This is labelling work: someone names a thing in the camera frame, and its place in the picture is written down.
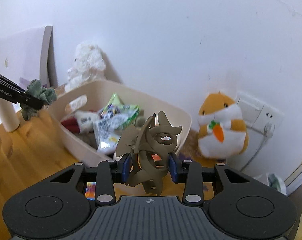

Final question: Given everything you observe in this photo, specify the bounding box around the brown hair claw clip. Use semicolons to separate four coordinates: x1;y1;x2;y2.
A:
115;111;182;196

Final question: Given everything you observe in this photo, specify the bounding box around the cream thermos bottle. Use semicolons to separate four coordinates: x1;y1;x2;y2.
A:
0;98;20;132

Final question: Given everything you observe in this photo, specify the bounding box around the green snack packet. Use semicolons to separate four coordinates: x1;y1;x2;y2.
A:
99;93;140;129

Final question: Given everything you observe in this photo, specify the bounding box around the white wall socket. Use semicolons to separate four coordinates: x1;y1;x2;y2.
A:
235;91;284;133

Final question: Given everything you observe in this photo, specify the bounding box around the white power cable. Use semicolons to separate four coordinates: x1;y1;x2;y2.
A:
238;122;275;172

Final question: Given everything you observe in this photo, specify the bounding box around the white kitty plush red bow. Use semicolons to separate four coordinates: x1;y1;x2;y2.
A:
60;110;99;134

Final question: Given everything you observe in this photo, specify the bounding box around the green fabric scrunchie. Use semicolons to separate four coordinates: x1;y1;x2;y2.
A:
20;79;57;121

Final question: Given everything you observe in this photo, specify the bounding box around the white purple cardboard box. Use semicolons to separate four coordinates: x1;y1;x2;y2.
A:
0;25;58;89

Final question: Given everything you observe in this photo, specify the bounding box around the orange white hamster plush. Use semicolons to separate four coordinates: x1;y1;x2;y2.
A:
198;92;249;160

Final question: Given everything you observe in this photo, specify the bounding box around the white fluffy plush toy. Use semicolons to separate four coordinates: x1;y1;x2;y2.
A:
64;42;106;93

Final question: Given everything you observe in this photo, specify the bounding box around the beige plastic storage bin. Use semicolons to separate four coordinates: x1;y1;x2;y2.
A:
48;80;192;167

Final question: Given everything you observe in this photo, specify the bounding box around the grey white snack packet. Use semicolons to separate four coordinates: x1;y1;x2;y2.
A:
93;120;124;155

